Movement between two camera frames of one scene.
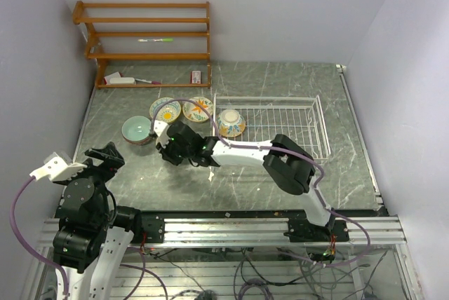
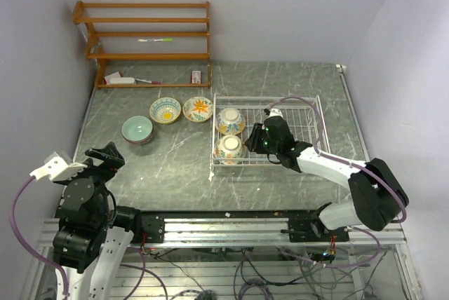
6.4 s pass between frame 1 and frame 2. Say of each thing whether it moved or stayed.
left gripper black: stayed
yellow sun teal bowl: stayed
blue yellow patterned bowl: stayed
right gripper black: moved
